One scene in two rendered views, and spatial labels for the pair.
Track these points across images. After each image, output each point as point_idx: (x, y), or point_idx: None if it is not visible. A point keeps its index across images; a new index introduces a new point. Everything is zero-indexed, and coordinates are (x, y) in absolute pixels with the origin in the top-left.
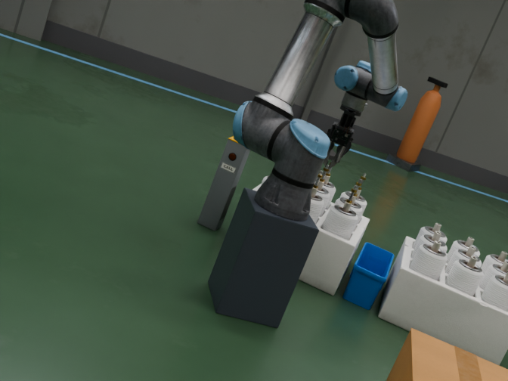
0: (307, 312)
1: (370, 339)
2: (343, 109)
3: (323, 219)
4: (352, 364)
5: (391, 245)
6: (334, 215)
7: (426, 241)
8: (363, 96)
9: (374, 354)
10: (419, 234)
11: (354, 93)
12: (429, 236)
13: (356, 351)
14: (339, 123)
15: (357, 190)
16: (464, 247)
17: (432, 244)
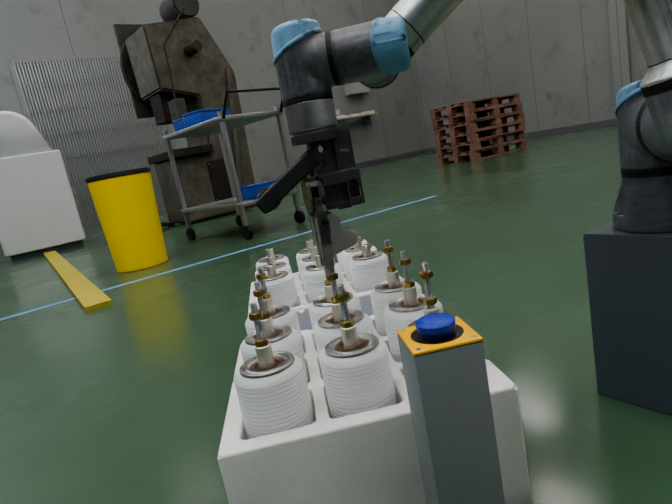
0: (545, 368)
1: (495, 338)
2: (335, 134)
3: (380, 338)
4: (581, 322)
5: (61, 444)
6: (421, 292)
7: (336, 266)
8: (388, 76)
9: (524, 327)
10: (282, 290)
11: (382, 77)
12: (313, 268)
13: (548, 330)
14: (354, 161)
15: (272, 298)
16: (285, 265)
17: (338, 264)
